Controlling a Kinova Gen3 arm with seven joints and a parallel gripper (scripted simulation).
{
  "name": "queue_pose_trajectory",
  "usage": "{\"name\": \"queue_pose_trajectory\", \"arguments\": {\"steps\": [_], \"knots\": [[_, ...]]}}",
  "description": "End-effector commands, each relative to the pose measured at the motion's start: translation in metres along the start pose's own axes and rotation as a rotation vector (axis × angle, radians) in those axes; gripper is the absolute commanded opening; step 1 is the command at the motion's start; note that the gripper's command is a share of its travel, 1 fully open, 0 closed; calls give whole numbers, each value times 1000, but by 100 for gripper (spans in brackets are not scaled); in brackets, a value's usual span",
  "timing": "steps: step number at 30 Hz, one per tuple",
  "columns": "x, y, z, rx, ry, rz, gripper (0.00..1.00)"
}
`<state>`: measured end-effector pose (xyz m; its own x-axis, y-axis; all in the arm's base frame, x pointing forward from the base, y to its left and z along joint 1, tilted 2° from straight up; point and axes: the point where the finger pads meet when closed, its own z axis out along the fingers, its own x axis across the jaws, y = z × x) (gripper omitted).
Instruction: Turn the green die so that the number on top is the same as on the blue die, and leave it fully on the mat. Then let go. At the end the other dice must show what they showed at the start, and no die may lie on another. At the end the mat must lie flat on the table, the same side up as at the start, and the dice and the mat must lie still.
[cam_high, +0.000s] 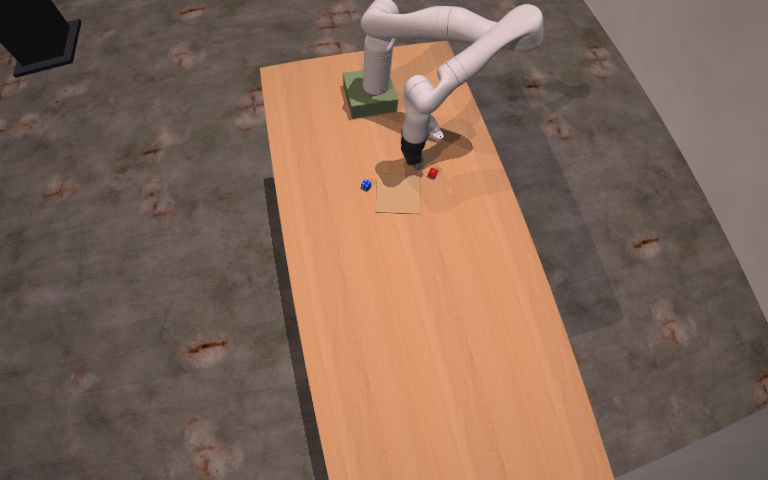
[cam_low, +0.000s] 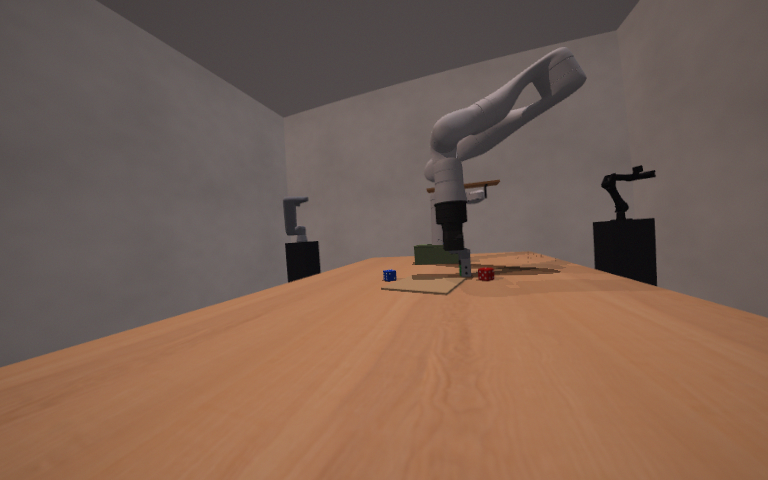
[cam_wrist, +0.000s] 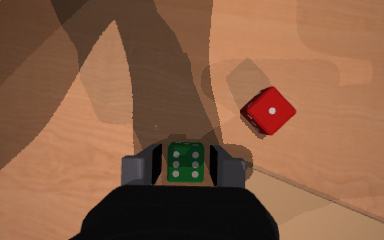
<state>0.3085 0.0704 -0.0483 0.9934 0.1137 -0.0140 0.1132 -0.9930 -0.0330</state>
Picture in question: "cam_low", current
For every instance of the red die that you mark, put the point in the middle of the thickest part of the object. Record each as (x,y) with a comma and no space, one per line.
(486,274)

